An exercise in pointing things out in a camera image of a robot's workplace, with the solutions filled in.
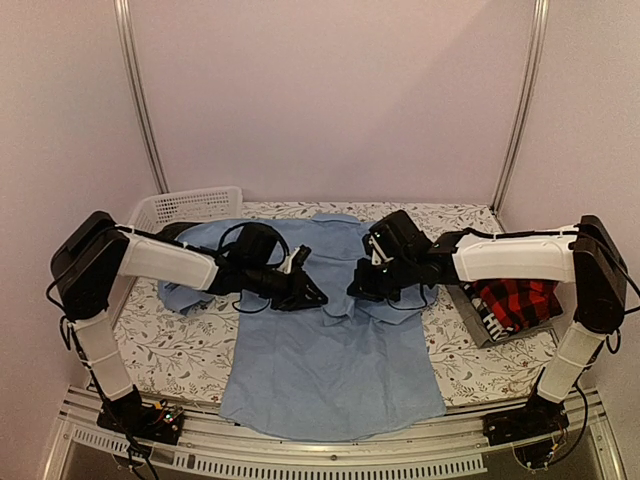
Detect white plastic basket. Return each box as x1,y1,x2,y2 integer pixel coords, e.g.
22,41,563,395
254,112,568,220
126,186,243,233

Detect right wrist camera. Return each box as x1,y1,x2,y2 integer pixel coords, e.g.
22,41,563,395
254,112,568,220
363,233,394,266

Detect aluminium front rail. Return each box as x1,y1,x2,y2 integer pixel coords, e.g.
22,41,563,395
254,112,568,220
41,387,635,479

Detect left aluminium post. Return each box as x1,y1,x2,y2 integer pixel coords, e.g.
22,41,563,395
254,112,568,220
113,0,169,194

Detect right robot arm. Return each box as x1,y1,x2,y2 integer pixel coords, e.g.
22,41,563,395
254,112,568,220
347,210,631,436

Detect grey folded shirt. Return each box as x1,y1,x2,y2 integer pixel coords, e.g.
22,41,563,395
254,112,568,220
446,284,550,348

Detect right aluminium post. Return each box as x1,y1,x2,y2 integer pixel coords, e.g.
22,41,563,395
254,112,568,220
491,0,550,216

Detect red black plaid shirt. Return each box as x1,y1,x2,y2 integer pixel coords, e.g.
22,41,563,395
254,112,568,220
471,279,563,333

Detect dark shirt in basket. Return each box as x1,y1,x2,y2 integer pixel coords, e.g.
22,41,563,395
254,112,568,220
156,222,194,240

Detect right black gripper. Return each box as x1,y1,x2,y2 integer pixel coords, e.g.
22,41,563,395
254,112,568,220
348,253,418,302

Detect black shirt white letters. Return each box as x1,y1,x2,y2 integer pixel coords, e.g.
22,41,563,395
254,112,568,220
464,297,516,348

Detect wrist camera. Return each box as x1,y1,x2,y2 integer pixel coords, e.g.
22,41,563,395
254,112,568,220
363,233,394,266
277,245,311,275

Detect aluminium post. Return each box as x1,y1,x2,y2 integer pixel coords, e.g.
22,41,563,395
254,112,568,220
113,0,169,194
491,0,550,216

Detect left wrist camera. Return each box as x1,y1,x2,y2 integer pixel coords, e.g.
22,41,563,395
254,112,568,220
277,245,311,275

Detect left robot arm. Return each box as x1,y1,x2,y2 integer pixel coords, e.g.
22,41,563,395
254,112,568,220
45,211,328,434

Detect light blue long sleeve shirt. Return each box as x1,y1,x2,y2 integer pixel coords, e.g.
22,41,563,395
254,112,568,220
158,211,448,443

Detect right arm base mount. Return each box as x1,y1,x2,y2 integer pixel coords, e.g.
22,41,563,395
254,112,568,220
482,395,569,470

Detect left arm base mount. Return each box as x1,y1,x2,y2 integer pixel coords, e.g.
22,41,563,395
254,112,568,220
97,386,185,445

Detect floral table mat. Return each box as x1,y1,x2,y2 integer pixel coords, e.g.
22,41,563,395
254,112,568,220
114,202,559,408

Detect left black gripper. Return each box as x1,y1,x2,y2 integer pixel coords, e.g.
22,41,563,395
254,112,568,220
245,262,328,312

